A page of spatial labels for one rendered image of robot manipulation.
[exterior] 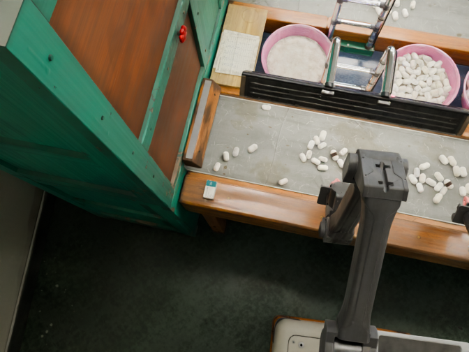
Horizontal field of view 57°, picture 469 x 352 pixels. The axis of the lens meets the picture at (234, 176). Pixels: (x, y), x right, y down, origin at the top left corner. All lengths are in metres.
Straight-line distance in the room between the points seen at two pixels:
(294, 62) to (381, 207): 0.98
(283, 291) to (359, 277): 1.36
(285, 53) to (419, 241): 0.81
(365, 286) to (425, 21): 1.23
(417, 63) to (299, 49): 0.43
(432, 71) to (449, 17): 0.24
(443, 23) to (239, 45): 0.76
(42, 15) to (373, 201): 0.57
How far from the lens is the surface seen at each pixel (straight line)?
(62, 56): 0.65
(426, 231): 1.55
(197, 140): 1.43
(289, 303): 2.20
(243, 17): 1.73
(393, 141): 1.62
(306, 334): 1.94
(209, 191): 1.45
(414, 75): 1.75
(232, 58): 1.64
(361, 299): 0.88
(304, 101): 1.25
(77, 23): 0.70
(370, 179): 0.79
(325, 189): 1.31
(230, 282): 2.20
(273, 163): 1.52
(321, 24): 1.74
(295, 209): 1.46
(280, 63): 1.68
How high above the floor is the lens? 2.20
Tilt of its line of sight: 75 degrees down
